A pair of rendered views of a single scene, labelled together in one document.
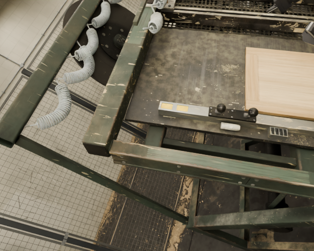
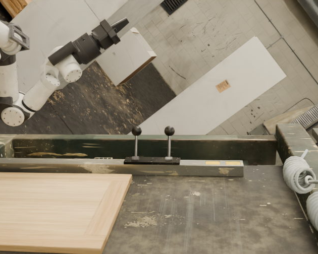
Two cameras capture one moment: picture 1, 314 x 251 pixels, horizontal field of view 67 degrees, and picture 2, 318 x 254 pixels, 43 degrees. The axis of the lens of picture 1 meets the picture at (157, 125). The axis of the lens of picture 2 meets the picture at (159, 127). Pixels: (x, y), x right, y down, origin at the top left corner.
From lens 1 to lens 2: 2.01 m
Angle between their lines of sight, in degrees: 106
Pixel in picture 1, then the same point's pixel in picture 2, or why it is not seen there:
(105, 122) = (288, 131)
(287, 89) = (63, 194)
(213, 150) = not seen: hidden behind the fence
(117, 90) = (300, 147)
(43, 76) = not seen: outside the picture
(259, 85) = (102, 196)
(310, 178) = (93, 136)
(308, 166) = not seen: hidden behind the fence
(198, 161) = (188, 136)
